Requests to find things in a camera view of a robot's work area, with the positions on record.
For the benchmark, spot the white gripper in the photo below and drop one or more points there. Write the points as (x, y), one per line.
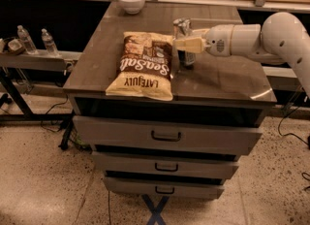
(218, 41)

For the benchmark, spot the silver redbull can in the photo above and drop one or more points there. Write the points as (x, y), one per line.
(182, 28)

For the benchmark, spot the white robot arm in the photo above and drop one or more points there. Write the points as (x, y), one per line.
(281, 39)

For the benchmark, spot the brown sea salt chip bag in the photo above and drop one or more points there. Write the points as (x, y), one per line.
(145, 67)

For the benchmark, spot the grey drawer cabinet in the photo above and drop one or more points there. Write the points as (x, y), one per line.
(232, 92)

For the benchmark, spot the white bowl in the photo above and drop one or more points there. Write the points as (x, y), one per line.
(131, 7)

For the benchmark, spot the right clear water bottle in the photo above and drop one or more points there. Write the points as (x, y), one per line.
(49, 43)

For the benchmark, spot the clear water bottle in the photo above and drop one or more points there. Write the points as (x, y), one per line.
(26, 40)
(49, 43)

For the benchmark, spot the left clear water bottle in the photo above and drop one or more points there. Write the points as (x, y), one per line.
(26, 40)

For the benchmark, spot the small round dish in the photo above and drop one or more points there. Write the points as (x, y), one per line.
(12, 46)

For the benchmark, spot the middle drawer with handle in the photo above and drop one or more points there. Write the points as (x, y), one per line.
(156, 165)

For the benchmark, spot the drawer with handle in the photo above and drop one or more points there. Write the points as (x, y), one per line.
(156, 165)
(175, 189)
(167, 136)

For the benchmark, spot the top drawer with handle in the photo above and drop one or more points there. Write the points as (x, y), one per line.
(167, 136)

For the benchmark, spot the bottom drawer with handle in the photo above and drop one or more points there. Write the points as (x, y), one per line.
(175, 189)

